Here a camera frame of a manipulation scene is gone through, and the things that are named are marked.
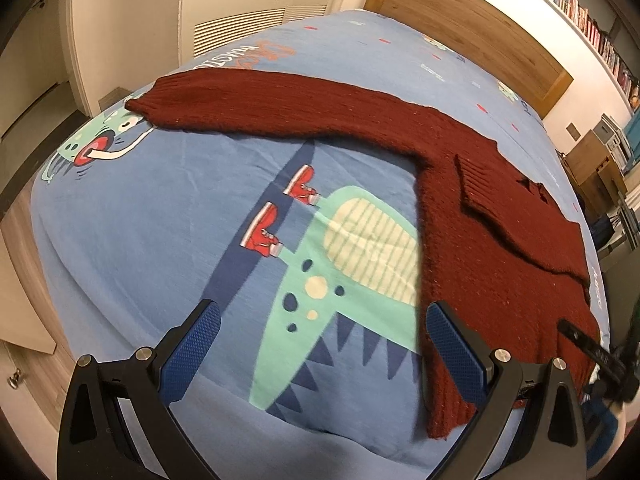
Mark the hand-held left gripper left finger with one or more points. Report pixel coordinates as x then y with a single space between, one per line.
192 350

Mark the wooden nightstand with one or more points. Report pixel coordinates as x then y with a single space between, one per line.
595 170

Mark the row of books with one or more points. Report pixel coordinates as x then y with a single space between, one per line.
575 5

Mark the wooden headboard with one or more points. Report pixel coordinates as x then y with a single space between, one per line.
475 30

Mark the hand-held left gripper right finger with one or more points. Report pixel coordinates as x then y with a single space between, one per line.
455 350

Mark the cream wardrobe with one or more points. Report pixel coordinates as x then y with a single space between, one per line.
150 20

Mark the metal drawer knob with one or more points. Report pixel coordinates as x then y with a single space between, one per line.
16 377

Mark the wall socket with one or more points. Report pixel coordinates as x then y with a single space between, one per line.
573 131

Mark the grey storage boxes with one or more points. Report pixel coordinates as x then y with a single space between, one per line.
612 135

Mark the blue dinosaur print bed sheet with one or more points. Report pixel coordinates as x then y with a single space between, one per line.
175 210

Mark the teal curtain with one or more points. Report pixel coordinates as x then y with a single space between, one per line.
634 135

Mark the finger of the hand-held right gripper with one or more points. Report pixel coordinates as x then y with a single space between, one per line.
590 347

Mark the white louvred vent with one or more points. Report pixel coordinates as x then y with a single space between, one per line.
250 27

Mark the dark red knitted sweater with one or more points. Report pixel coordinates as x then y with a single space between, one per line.
500 260

